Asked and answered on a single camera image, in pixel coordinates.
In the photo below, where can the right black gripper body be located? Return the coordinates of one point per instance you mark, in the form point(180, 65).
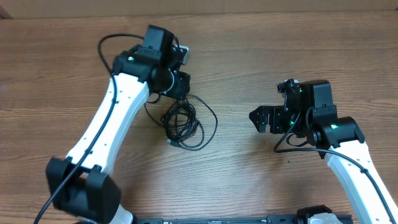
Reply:
point(282, 120)

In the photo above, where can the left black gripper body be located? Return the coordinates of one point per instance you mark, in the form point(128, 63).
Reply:
point(180, 84)

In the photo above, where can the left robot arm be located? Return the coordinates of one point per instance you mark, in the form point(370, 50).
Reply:
point(81, 183)

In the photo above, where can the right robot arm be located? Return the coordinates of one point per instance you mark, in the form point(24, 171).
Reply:
point(308, 122)

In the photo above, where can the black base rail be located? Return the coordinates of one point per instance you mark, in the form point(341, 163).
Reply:
point(270, 219)

